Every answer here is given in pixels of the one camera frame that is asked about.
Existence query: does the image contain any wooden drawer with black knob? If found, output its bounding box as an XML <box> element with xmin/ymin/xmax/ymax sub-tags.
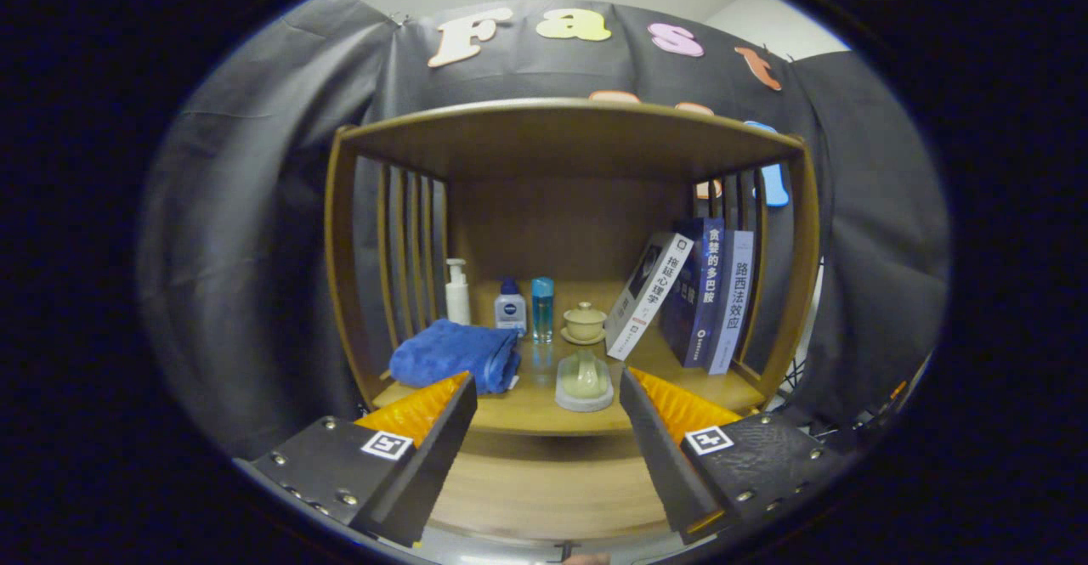
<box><xmin>425</xmin><ymin>429</ymin><xmax>681</xmax><ymax>562</ymax></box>

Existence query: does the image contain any black backdrop cloth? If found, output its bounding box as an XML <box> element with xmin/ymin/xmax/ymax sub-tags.
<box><xmin>136</xmin><ymin>0</ymin><xmax>951</xmax><ymax>464</ymax></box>

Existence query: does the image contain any white bottle with blue cap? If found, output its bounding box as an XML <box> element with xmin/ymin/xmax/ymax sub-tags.
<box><xmin>494</xmin><ymin>278</ymin><xmax>528</xmax><ymax>338</ymax></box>

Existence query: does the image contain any white book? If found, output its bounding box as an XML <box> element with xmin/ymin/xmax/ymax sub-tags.
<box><xmin>604</xmin><ymin>232</ymin><xmax>694</xmax><ymax>361</ymax></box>

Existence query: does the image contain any wooden cabinet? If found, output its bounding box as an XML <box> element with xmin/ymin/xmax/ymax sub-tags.
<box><xmin>323</xmin><ymin>96</ymin><xmax>821</xmax><ymax>438</ymax></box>

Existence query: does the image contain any pale grey book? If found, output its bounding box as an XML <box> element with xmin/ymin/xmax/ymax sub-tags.
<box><xmin>707</xmin><ymin>229</ymin><xmax>756</xmax><ymax>376</ymax></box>

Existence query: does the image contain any wooden countertop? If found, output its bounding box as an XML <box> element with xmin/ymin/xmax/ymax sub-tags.
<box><xmin>370</xmin><ymin>340</ymin><xmax>768</xmax><ymax>437</ymax></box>

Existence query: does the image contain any dark blue book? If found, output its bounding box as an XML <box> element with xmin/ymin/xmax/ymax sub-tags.
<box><xmin>659</xmin><ymin>217</ymin><xmax>726</xmax><ymax>369</ymax></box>

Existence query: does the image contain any beige lidded teacup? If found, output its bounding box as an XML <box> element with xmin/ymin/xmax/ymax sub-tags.
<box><xmin>560</xmin><ymin>302</ymin><xmax>608</xmax><ymax>346</ymax></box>

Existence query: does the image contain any blue folded towel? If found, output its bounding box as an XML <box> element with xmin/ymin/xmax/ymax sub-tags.
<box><xmin>388</xmin><ymin>319</ymin><xmax>521</xmax><ymax>396</ymax></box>

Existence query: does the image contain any white pump bottle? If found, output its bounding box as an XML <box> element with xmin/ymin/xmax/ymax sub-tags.
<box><xmin>445</xmin><ymin>258</ymin><xmax>472</xmax><ymax>326</ymax></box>

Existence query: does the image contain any clear blue bottle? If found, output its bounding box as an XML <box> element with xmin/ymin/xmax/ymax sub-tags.
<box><xmin>531</xmin><ymin>276</ymin><xmax>555</xmax><ymax>343</ymax></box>

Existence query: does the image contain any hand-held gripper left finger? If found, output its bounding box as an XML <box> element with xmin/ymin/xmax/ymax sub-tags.
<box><xmin>234</xmin><ymin>371</ymin><xmax>479</xmax><ymax>549</ymax></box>

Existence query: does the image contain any pale green brush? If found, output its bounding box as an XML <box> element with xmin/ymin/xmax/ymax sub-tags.
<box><xmin>555</xmin><ymin>348</ymin><xmax>615</xmax><ymax>413</ymax></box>

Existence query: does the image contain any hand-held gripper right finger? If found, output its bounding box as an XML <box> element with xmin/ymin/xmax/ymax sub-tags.
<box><xmin>618</xmin><ymin>367</ymin><xmax>855</xmax><ymax>546</ymax></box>

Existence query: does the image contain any black tripod stand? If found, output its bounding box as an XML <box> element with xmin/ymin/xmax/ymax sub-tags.
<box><xmin>784</xmin><ymin>353</ymin><xmax>814</xmax><ymax>396</ymax></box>

